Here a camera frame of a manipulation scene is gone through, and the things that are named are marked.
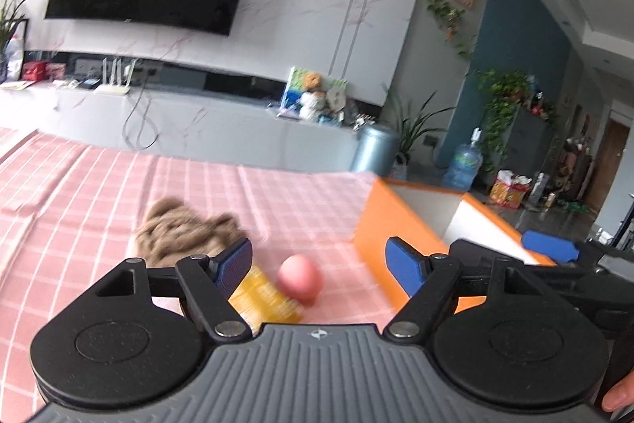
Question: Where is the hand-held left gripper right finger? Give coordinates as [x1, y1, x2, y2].
[382, 235, 558, 345]

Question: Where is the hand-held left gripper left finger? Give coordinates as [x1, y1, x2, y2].
[94, 237, 254, 345]

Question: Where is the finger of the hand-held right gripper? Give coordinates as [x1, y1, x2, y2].
[448, 239, 634, 291]
[521, 231, 634, 264]

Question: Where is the orange cardboard box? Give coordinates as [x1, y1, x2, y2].
[353, 178, 558, 315]

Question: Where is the yellow snack packet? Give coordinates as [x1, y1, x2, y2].
[228, 264, 304, 335]

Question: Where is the brown fuzzy towel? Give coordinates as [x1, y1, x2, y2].
[136, 197, 248, 269]

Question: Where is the pink soft ball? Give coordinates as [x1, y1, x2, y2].
[277, 255, 325, 305]

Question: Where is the person's right hand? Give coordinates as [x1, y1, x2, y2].
[602, 371, 634, 416]

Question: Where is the red yellow gift bag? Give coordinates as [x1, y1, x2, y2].
[489, 169, 531, 210]

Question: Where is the blue water bottle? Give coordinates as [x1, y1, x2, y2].
[442, 128, 483, 192]

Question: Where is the brown wooden door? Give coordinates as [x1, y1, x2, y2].
[592, 118, 632, 213]

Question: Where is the grey cabinet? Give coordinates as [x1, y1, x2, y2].
[505, 103, 558, 178]

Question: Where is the grey trash can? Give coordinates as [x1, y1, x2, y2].
[351, 123, 401, 178]

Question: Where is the long-leaf potted plant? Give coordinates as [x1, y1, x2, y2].
[384, 88, 456, 181]

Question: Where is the white marble television cabinet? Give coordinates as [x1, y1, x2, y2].
[0, 78, 377, 173]

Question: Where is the trailing green plant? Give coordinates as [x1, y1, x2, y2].
[475, 69, 533, 173]

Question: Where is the pink checkered tablecloth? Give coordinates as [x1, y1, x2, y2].
[0, 126, 412, 419]

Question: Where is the teddy bear on cups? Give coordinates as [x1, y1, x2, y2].
[300, 91, 325, 122]

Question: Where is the blue green painting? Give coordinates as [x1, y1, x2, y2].
[280, 66, 310, 117]

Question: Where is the white router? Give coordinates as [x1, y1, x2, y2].
[94, 55, 137, 96]

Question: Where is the hanging ivy plant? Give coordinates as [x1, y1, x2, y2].
[426, 0, 479, 59]

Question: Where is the black framed picture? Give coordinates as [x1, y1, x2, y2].
[5, 19, 28, 82]

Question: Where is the green plant in glass vase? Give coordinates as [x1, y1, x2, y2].
[0, 0, 43, 79]

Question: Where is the black cable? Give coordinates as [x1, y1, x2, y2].
[122, 81, 162, 151]

